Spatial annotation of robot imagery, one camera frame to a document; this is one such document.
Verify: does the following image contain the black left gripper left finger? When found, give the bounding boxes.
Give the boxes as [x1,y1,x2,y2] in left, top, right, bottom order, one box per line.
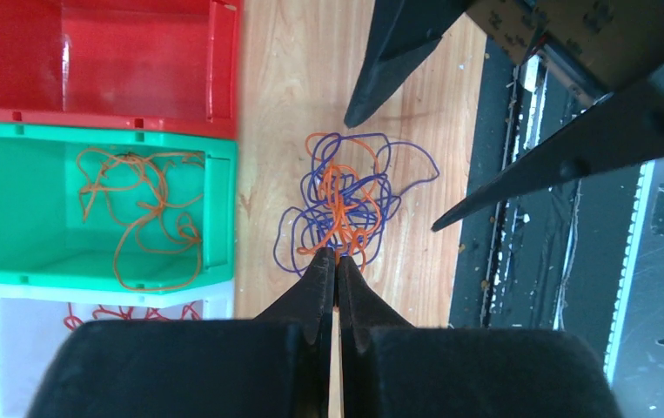
[28,248,335,417]

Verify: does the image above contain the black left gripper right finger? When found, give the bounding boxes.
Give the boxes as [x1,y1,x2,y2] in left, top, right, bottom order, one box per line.
[338,257,620,417]

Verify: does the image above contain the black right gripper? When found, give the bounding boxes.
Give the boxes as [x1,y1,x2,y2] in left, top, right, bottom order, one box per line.
[431,1,664,232]

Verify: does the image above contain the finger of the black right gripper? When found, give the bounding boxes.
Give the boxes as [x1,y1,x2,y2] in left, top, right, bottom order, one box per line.
[344,0,472,128]

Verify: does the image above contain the purple thin cable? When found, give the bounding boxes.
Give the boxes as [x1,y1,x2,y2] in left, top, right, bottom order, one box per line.
[272,132,441,278]

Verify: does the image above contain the orange thin cable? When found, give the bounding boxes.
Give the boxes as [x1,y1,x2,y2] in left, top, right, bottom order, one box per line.
[297,132,385,273]
[75,147,206,293]

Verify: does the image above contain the dark red thin cable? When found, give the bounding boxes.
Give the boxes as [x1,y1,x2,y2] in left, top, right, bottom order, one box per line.
[63,300,203,333]

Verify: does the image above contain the green plastic bin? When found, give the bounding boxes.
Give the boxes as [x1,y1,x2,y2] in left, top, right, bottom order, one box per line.
[0,124,238,294]

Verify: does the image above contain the red plastic bin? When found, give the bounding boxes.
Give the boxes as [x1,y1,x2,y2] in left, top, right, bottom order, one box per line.
[0,1,243,139]

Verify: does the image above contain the clear plastic bin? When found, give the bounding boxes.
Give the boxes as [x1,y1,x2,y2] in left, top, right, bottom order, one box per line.
[0,281,234,417]

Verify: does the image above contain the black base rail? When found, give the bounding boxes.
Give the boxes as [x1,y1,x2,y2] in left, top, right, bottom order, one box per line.
[448,34,664,418]

